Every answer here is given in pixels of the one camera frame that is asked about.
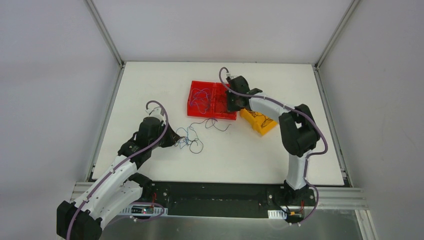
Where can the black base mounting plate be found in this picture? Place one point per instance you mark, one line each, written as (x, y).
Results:
(223, 200)

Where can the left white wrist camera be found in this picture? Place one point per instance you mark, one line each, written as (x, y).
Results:
(158, 113)

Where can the right red plastic bin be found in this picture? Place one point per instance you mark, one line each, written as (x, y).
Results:
(218, 104)

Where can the red plastic bin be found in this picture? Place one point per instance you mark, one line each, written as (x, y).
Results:
(199, 99)
(218, 104)

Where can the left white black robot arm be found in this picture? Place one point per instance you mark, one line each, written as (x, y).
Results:
(121, 184)

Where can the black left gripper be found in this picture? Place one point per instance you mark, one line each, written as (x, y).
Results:
(169, 140)

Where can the white cable duct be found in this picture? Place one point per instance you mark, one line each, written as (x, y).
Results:
(277, 214)
(143, 211)

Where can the yellow plastic bin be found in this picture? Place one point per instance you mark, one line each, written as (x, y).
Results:
(258, 121)

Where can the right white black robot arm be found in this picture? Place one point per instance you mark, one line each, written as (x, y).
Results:
(298, 131)

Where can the right white cable duct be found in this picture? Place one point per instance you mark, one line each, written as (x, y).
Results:
(277, 214)

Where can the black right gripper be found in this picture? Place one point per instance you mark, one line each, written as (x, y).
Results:
(231, 101)

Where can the aluminium frame rail left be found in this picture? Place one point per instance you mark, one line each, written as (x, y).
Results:
(118, 69)

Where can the left red plastic bin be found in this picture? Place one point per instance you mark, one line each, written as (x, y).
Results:
(199, 99)

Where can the left white cable duct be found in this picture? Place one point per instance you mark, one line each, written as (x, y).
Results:
(143, 211)

